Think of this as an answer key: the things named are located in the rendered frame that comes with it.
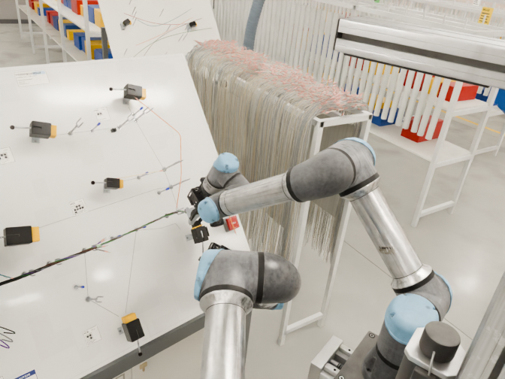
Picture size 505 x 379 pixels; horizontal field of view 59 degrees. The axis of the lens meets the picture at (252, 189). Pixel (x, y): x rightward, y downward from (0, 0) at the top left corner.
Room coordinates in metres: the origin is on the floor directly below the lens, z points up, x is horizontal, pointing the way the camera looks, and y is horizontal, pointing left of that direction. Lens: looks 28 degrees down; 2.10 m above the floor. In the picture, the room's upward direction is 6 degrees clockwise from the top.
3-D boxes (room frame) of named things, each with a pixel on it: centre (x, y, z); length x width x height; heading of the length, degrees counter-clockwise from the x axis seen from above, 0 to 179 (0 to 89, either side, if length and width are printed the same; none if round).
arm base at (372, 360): (0.81, -0.41, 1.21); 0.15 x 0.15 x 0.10
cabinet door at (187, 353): (1.27, 0.17, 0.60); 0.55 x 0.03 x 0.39; 135
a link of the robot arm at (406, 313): (0.81, -0.42, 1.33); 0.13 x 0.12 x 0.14; 146
